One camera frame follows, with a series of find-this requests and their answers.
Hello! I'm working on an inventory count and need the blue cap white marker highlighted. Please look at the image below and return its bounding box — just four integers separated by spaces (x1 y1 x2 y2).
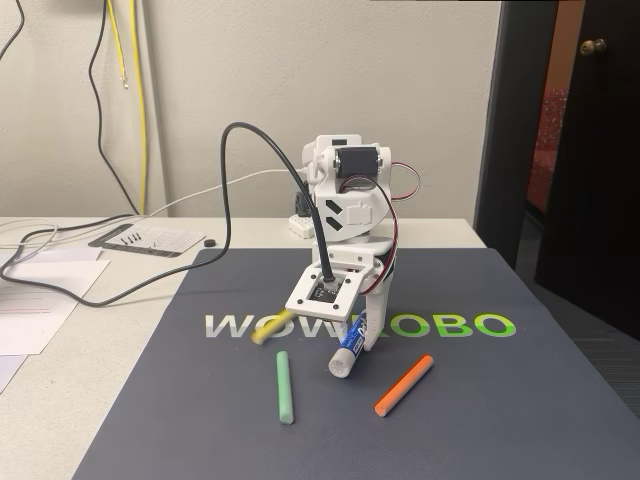
326 309 374 380

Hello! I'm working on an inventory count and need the yellow chalk stick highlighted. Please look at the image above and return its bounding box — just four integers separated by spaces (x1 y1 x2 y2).
249 308 297 347

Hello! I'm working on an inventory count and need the green chalk stick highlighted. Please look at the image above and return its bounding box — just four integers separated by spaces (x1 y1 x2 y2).
275 350 296 427

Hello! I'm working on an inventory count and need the orange chalk stick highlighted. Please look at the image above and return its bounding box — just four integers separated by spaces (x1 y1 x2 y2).
372 353 435 418

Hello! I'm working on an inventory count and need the grey WOWROBO mat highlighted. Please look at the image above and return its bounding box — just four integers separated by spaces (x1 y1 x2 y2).
72 247 640 480

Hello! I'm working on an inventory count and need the red patterned seat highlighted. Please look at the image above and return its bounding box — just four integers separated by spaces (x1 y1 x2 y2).
524 86 570 217

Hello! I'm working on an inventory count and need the dark brown door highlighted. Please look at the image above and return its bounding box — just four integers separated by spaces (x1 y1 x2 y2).
533 0 640 344

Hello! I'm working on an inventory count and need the white paper sheet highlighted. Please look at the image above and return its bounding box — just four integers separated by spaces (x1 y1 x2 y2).
0 258 113 301
0 246 104 263

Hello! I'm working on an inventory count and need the brass door knob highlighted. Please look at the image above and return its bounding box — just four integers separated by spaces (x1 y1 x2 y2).
578 38 608 59

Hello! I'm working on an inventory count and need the paper sheet with red text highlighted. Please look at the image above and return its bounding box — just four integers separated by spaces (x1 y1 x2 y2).
0 276 99 357

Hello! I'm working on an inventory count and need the pale grey paper sheet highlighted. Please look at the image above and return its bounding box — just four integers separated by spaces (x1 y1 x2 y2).
0 354 29 394

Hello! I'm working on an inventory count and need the white framed gripper camera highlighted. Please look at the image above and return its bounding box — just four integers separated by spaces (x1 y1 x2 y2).
284 264 372 323

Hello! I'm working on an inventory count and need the thick black camera cable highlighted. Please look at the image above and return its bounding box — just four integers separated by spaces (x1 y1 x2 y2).
0 0 337 307

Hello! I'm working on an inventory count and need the thin white cable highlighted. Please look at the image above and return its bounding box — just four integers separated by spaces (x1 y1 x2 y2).
0 168 299 261

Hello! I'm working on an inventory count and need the dark grey door frame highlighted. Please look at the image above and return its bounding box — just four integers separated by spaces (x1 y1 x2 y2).
471 0 559 272

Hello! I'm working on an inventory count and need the white wall cable conduit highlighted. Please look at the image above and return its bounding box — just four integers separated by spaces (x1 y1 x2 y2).
133 0 170 218

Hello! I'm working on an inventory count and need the long yellow cable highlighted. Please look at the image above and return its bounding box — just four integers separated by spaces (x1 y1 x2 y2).
130 0 149 215

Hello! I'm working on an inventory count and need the yellow cable with bare end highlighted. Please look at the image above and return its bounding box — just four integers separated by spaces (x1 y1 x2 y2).
106 0 131 91

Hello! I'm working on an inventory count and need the thin black wall cable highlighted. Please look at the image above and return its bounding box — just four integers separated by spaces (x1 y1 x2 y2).
0 0 26 60

